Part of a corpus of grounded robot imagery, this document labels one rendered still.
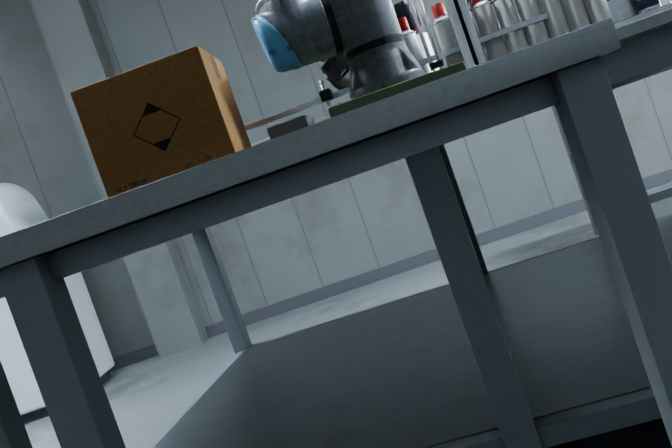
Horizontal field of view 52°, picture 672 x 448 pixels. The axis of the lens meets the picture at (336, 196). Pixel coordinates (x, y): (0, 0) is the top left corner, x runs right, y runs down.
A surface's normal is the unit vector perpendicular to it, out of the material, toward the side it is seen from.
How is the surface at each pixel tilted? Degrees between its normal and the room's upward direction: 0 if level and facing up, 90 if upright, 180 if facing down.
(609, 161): 90
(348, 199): 90
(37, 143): 90
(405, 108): 90
